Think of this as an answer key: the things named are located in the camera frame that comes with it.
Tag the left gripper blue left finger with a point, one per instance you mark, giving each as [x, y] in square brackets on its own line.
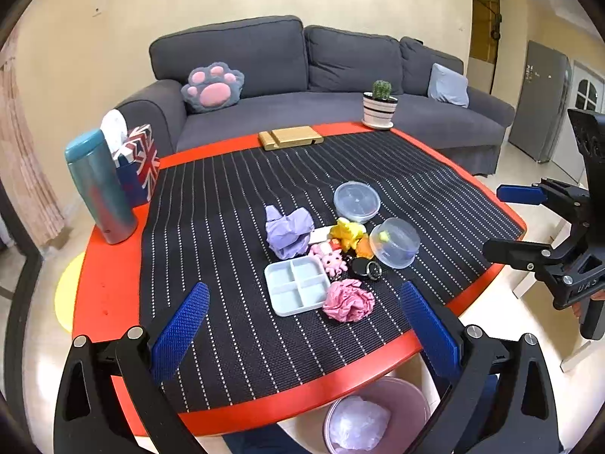
[174, 329]

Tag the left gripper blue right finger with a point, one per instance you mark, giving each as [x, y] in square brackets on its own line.
[436, 329]

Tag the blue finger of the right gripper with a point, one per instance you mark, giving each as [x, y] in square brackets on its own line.
[517, 254]
[521, 194]

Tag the pink paper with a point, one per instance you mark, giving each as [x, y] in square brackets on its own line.
[346, 301]

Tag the black retractable key reel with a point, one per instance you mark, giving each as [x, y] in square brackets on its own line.
[366, 269]

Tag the clear round lid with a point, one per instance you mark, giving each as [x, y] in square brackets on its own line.
[394, 243]

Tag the orange rubber toy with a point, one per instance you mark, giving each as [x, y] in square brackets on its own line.
[363, 248]

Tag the pink octopus keychain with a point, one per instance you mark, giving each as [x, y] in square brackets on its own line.
[330, 258]

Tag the yellow rubber toy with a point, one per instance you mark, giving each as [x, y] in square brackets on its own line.
[347, 233]

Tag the light blue divided tray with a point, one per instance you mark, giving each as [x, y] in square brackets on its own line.
[296, 285]

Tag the clear round container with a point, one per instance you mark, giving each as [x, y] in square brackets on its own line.
[356, 201]

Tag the white plastic tube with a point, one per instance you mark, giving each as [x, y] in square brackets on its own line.
[320, 235]

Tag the purple paper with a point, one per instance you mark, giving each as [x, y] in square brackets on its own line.
[288, 236]

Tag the pink trash bin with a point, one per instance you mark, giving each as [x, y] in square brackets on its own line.
[384, 417]

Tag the person right hand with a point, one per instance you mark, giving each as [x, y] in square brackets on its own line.
[579, 308]

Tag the grey refrigerator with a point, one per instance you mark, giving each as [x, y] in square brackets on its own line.
[542, 101]

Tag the light blue cushion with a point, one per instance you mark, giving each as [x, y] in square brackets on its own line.
[447, 86]

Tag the potted cactus striped pot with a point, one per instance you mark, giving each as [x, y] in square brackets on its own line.
[379, 106]

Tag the black striped table mat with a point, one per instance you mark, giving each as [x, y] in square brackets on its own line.
[302, 255]

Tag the union jack tissue box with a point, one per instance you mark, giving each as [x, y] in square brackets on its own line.
[135, 156]

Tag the teal thermos tumbler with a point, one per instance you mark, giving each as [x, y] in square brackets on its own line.
[95, 177]

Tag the wooden phone stand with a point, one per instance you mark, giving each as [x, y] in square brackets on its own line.
[290, 137]

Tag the paw shaped cushion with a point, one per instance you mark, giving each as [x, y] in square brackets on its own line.
[212, 88]

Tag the dark grey sofa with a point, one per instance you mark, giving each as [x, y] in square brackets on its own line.
[297, 75]

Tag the black camera box right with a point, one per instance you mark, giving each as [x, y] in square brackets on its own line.
[588, 127]

